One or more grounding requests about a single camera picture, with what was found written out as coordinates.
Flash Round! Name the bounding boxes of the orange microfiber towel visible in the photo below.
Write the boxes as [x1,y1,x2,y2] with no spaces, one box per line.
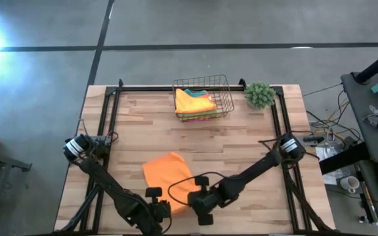
[142,151,202,216]
[175,88,218,115]

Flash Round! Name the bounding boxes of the light green microfiber towel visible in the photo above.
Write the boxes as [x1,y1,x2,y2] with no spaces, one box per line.
[177,109,219,119]

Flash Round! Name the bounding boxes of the small artificial potted plant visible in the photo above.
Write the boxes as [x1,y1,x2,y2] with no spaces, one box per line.
[243,81,277,110]

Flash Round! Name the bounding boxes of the black desk crossbar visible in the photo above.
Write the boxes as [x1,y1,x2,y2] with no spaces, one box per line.
[318,142,370,176]

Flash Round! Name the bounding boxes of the white mug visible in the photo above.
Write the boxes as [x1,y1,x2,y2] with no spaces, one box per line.
[339,176,361,195]

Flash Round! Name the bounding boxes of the grey side desk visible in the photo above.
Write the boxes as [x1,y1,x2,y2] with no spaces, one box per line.
[341,67,378,236]

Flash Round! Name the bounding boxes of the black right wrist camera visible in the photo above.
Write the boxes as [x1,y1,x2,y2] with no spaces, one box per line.
[194,175,211,188]

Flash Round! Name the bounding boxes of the wire basket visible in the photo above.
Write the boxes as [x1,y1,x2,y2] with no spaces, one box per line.
[171,74,235,123]

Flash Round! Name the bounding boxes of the black aluminium table frame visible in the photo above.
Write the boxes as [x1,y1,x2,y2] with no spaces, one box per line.
[54,78,337,235]

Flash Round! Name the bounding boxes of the tangled floor cables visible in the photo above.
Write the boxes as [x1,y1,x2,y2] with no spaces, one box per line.
[305,83,364,145]

